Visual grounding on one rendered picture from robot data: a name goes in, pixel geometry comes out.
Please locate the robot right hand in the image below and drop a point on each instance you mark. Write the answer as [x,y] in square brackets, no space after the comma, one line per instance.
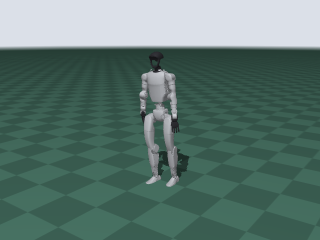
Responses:
[143,116]

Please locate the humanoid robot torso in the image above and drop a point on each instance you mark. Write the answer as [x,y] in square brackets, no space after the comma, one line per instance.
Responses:
[158,89]

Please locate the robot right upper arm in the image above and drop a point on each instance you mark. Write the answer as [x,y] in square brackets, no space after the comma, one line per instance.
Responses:
[144,85]

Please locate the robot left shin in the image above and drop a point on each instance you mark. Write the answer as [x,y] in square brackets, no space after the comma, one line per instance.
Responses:
[173,161]

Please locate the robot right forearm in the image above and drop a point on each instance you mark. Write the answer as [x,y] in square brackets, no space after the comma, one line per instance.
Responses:
[143,104]

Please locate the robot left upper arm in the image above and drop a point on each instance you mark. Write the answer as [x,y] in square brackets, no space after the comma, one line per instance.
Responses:
[170,77]

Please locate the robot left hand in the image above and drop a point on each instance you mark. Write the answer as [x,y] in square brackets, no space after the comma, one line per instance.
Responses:
[174,124]

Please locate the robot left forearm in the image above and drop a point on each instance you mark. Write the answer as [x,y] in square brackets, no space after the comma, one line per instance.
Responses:
[173,105]

